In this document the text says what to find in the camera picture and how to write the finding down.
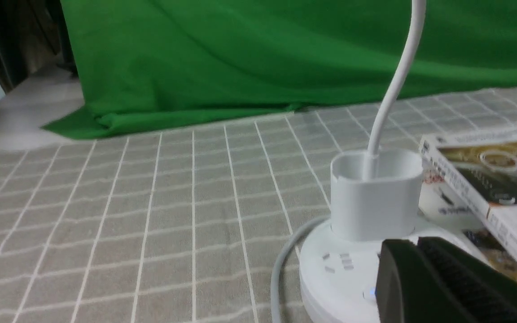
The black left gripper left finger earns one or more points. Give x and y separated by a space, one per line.
409 289

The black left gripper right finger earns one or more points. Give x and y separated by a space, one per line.
488 295

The white desk lamp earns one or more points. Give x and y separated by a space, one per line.
374 197

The lower book under stack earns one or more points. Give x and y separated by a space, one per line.
439 204

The top book with dark cover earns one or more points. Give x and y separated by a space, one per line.
481 168

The grey checked tablecloth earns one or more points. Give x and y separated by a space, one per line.
180 226

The green backdrop cloth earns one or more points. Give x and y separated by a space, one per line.
147 65

